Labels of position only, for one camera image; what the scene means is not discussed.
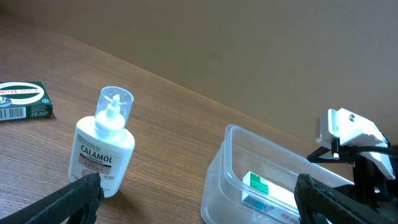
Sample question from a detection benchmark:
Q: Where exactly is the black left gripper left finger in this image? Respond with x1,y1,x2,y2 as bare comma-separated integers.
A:
1,173,104,224

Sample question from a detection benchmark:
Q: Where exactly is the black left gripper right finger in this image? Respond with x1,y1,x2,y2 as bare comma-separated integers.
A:
294,174,397,224

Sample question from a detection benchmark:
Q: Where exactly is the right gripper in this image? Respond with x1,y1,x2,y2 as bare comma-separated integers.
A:
307,140,397,207

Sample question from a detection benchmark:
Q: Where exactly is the white green medicine box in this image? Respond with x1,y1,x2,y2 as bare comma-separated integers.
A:
243,171,297,208

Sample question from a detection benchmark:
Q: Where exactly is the green Zam-Buk ointment box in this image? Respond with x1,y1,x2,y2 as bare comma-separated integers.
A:
0,82,53,121

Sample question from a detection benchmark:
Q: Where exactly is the clear plastic container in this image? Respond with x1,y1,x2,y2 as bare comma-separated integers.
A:
201,124,350,223

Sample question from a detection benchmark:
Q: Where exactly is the white calamine lotion bottle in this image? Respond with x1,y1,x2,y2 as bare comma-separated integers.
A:
68,86,136,198

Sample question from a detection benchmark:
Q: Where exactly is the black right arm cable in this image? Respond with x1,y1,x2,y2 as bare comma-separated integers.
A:
348,145,398,156

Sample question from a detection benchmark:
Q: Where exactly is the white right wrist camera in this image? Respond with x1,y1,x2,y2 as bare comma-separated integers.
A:
316,108,396,180

